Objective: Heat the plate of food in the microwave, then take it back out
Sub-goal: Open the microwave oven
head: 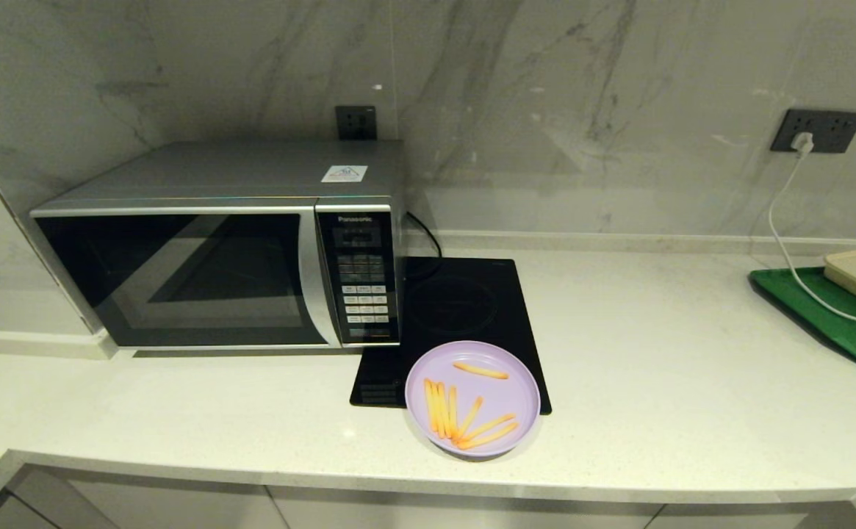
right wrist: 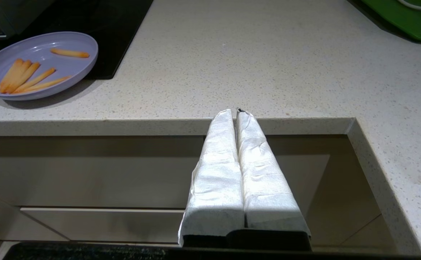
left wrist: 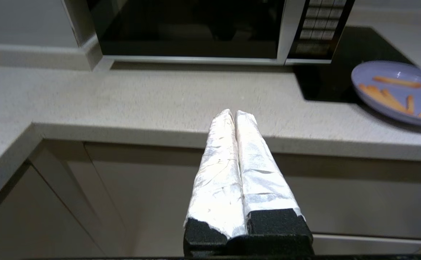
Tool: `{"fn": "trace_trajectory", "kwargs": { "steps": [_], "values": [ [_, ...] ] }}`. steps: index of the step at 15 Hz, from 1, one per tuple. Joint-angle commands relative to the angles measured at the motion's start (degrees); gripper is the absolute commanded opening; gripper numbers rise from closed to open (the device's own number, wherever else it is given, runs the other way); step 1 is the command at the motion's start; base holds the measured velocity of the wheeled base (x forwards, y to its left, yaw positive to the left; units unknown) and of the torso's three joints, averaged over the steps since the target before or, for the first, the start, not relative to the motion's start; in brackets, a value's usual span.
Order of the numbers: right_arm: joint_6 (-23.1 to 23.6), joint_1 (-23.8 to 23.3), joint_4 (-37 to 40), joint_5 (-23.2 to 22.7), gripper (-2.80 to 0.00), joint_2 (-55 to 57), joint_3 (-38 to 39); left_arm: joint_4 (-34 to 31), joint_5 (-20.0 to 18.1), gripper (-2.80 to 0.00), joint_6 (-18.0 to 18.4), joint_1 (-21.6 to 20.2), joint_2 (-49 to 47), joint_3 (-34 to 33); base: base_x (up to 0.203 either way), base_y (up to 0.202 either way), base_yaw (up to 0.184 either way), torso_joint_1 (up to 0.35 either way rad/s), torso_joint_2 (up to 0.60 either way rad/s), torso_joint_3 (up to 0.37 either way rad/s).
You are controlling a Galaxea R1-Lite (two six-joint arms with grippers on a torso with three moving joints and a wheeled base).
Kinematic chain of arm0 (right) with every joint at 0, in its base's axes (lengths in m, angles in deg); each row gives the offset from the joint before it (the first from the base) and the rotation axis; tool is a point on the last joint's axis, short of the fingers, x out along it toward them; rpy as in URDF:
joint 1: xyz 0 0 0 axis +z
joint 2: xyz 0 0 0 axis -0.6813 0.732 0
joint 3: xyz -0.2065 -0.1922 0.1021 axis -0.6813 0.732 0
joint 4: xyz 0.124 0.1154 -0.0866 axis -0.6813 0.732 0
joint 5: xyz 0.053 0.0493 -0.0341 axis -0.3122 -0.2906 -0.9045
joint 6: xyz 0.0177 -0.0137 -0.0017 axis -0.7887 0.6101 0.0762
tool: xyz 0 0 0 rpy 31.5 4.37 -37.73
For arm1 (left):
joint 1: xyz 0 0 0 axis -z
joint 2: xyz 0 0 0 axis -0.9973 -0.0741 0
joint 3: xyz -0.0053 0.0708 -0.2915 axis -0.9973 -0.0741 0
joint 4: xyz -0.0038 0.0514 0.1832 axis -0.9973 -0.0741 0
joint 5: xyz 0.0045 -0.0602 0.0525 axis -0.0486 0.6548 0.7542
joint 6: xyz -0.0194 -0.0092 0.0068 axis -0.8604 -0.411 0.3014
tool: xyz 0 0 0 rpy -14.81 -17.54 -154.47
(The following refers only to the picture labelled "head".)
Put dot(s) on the lilac round plate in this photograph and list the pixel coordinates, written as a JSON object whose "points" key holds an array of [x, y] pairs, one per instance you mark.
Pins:
{"points": [[508, 393]]}

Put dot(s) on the silver Panasonic microwave oven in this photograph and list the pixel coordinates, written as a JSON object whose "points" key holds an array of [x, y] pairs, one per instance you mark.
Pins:
{"points": [[214, 173]]}

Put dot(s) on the black induction cooktop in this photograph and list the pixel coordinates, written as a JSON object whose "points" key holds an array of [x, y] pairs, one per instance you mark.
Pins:
{"points": [[472, 308]]}

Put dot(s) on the white warning sticker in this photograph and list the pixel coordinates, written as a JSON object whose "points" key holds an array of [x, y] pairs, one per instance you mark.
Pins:
{"points": [[344, 174]]}

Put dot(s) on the white power plug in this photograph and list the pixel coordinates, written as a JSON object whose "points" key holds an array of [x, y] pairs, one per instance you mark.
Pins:
{"points": [[802, 142]]}

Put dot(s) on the green plastic tray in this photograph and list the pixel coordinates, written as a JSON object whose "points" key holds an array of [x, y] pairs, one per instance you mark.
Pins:
{"points": [[854, 342]]}

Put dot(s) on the grey cabinet corner panel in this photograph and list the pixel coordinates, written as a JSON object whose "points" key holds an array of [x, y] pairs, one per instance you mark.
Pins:
{"points": [[9, 514]]}

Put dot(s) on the dark single wall outlet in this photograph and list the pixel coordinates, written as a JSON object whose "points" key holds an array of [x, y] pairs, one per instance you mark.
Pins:
{"points": [[355, 123]]}

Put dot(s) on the dark wide wall outlet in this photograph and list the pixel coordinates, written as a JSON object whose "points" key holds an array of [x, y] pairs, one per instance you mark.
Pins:
{"points": [[835, 131]]}

